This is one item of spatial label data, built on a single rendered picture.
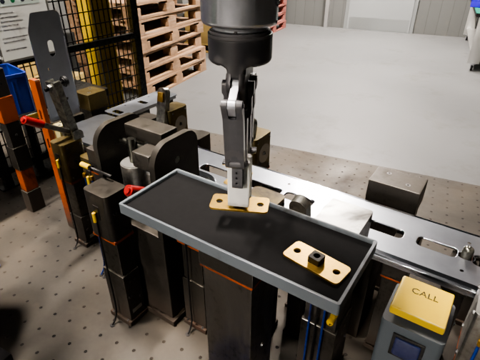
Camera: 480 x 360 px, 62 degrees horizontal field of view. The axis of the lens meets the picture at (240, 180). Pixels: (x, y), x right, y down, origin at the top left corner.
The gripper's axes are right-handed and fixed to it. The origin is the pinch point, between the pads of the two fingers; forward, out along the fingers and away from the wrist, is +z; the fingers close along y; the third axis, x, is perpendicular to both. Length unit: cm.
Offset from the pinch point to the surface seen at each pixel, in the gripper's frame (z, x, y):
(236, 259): 7.1, -0.9, -8.5
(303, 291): 7.1, -9.7, -12.6
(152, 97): 23, 50, 95
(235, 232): 7.3, 0.3, -2.5
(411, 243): 23.3, -31.8, 19.5
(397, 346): 12.1, -21.1, -14.6
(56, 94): 5, 55, 43
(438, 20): 95, -249, 797
